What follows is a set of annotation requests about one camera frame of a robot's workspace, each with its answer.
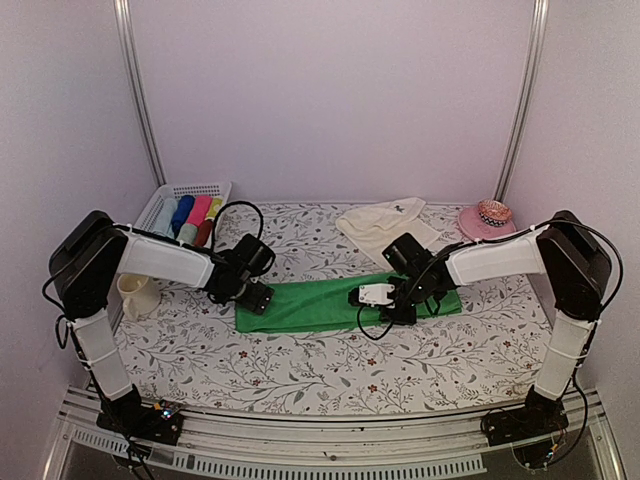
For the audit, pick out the light blue rolled towel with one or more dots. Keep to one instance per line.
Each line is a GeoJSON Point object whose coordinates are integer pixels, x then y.
{"type": "Point", "coordinates": [162, 225]}

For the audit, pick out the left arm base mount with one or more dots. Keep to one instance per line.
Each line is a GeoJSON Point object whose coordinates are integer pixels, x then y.
{"type": "Point", "coordinates": [132, 419]}

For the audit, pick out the pink rolled towel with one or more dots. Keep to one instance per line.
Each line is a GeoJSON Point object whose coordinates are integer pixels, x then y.
{"type": "Point", "coordinates": [199, 210]}

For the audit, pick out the right aluminium frame post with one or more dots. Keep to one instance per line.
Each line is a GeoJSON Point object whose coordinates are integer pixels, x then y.
{"type": "Point", "coordinates": [532, 62]}

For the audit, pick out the aluminium frame post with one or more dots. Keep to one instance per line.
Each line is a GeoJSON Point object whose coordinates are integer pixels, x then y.
{"type": "Point", "coordinates": [532, 62]}
{"type": "Point", "coordinates": [125, 30]}

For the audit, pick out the pink plate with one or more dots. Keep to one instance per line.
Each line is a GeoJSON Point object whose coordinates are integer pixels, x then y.
{"type": "Point", "coordinates": [473, 226]}

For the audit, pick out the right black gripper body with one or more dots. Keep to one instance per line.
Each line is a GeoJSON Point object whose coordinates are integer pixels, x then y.
{"type": "Point", "coordinates": [408, 318]}

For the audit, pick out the front aluminium rail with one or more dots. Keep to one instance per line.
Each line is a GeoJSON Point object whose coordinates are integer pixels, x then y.
{"type": "Point", "coordinates": [222, 444]}

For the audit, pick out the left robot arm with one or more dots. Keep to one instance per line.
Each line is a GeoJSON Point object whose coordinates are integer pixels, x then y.
{"type": "Point", "coordinates": [84, 267]}

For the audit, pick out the cream white towel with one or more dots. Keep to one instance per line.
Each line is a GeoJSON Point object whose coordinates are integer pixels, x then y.
{"type": "Point", "coordinates": [372, 228]}

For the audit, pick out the floral tablecloth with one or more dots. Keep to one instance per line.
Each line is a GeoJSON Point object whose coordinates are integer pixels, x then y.
{"type": "Point", "coordinates": [188, 350]}

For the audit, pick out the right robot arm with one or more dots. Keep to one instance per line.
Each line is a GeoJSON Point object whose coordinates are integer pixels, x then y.
{"type": "Point", "coordinates": [563, 249]}

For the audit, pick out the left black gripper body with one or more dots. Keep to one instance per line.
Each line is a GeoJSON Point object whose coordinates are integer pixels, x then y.
{"type": "Point", "coordinates": [257, 302]}

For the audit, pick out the patterned small bowl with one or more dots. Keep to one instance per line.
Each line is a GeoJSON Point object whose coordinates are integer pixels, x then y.
{"type": "Point", "coordinates": [494, 213]}

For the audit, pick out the sage green rolled towel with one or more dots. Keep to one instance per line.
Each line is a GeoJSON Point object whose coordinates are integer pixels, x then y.
{"type": "Point", "coordinates": [187, 234]}

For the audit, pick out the maroon rolled towel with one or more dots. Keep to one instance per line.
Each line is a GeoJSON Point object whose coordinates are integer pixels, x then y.
{"type": "Point", "coordinates": [204, 234]}

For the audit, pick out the white plastic basket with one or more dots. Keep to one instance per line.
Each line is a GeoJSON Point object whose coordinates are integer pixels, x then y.
{"type": "Point", "coordinates": [149, 214]}

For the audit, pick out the left aluminium frame post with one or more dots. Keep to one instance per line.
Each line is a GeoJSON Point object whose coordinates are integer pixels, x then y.
{"type": "Point", "coordinates": [125, 30]}

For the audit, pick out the dark blue rolled towel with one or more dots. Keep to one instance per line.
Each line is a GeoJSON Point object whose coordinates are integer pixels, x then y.
{"type": "Point", "coordinates": [181, 214]}

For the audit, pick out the yellow-green dotted rolled towel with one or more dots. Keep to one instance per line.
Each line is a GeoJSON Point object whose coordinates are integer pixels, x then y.
{"type": "Point", "coordinates": [214, 208]}

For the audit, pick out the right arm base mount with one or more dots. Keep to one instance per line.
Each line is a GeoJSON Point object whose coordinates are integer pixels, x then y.
{"type": "Point", "coordinates": [538, 416]}

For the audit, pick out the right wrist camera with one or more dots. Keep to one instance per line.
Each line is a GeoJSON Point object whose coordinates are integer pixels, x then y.
{"type": "Point", "coordinates": [373, 295]}

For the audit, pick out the cream ceramic mug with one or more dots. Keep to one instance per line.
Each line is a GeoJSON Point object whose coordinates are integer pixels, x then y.
{"type": "Point", "coordinates": [140, 295]}

